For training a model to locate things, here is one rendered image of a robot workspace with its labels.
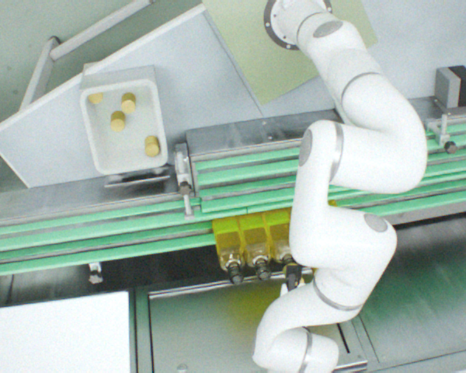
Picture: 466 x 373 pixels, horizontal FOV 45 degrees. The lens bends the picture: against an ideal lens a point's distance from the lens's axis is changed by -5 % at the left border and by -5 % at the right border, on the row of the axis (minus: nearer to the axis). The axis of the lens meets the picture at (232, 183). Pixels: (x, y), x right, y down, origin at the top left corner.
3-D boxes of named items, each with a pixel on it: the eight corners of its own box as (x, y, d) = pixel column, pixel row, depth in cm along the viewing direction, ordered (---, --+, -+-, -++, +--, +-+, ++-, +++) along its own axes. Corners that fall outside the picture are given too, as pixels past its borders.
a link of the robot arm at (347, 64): (386, 61, 84) (419, 144, 92) (346, 13, 104) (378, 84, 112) (328, 88, 86) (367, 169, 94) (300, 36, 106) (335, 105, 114)
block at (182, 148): (177, 177, 145) (179, 193, 139) (172, 144, 139) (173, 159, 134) (192, 175, 145) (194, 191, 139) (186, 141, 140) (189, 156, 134)
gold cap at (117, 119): (109, 111, 137) (109, 120, 134) (124, 109, 137) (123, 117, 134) (111, 124, 139) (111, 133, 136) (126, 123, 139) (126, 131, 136)
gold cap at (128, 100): (119, 93, 135) (119, 101, 131) (134, 91, 135) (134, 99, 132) (122, 106, 137) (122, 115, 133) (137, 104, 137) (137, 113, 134)
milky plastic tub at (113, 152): (99, 158, 145) (97, 176, 138) (80, 76, 133) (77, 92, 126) (168, 147, 147) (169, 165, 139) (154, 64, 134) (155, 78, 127)
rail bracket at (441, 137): (420, 127, 139) (443, 155, 128) (422, 100, 135) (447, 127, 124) (435, 126, 140) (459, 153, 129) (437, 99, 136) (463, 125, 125)
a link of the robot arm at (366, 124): (335, 62, 84) (362, 105, 72) (418, 83, 86) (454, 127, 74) (307, 143, 91) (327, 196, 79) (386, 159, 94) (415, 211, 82)
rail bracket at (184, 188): (180, 200, 140) (185, 232, 130) (170, 137, 130) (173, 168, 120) (193, 197, 140) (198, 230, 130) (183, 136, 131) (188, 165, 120)
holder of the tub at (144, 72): (104, 175, 149) (102, 192, 142) (81, 75, 133) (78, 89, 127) (170, 164, 150) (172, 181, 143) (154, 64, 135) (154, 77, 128)
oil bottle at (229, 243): (210, 217, 145) (221, 276, 127) (207, 199, 141) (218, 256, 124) (233, 214, 145) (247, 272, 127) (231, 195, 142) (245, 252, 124)
